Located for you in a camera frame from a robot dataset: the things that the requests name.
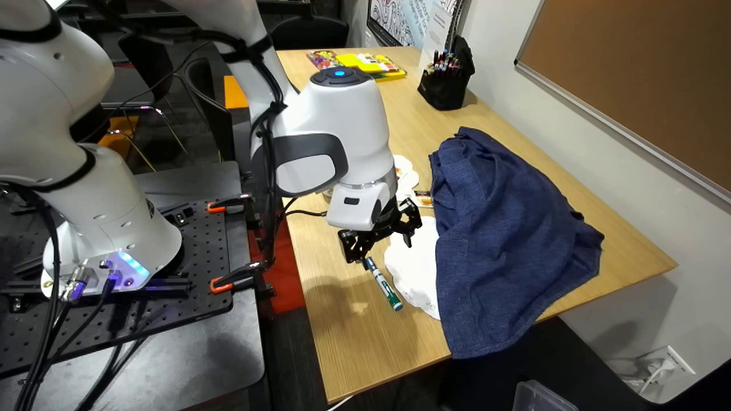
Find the black perforated mounting board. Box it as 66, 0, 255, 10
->
0, 203, 233, 377

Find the green marker pen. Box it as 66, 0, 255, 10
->
369, 267, 401, 310

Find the white power strip on floor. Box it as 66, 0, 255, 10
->
608, 345, 694, 397

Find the brown cork pinboard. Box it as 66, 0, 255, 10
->
513, 0, 731, 203

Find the yellow colouring book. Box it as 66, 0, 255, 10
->
305, 51, 406, 81

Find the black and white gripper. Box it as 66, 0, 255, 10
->
326, 183, 422, 273

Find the white paper doily under cloth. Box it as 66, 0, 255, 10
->
383, 218, 439, 321

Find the orange black clamp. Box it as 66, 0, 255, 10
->
208, 264, 265, 296
206, 195, 251, 215

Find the orange black clamp lower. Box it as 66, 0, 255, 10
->
208, 264, 265, 296

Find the black pen holder bag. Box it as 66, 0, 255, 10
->
417, 38, 476, 111

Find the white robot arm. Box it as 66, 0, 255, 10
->
0, 0, 416, 298

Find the dark blue cloth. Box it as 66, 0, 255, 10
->
429, 129, 602, 358

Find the orange black clamp upper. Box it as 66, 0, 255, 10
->
206, 195, 251, 215

